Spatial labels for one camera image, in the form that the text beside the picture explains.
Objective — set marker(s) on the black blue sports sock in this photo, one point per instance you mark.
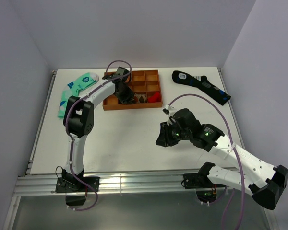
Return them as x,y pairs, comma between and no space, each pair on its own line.
203,84

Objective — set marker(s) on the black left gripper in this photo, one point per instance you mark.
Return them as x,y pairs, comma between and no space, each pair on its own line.
129,94

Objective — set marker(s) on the rolled red sock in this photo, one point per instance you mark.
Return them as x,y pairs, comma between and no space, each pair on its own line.
156,97

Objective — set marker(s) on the rolled orange green argyle sock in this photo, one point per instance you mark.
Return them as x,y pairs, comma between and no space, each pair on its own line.
141,98

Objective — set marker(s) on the aluminium table edge rail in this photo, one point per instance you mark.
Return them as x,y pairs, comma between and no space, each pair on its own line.
109,183

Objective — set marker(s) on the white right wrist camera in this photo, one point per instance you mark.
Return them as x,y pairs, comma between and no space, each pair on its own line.
169,110

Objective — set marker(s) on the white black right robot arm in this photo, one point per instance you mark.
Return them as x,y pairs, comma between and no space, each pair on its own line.
264,182

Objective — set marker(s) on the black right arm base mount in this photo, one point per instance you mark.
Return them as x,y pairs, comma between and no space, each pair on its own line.
209,192

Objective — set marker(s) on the mint green patterned sock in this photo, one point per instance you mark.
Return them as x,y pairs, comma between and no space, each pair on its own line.
73,88

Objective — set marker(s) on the wooden compartment tray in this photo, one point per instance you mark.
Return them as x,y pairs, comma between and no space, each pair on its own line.
142,82

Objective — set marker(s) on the brown argyle sock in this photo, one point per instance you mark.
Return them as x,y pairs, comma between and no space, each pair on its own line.
128,99

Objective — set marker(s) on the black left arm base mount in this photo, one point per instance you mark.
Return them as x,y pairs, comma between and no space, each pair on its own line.
75,192

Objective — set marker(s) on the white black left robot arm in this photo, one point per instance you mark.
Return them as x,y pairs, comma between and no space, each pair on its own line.
79,118

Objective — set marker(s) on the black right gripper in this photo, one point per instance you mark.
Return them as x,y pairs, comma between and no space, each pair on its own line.
164,139

